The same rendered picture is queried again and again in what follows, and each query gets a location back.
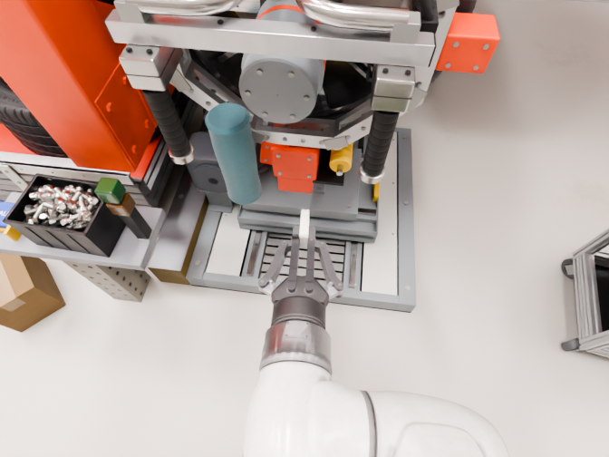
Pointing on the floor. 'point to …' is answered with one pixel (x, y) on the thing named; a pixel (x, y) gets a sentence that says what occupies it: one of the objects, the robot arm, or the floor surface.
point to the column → (115, 280)
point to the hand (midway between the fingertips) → (304, 228)
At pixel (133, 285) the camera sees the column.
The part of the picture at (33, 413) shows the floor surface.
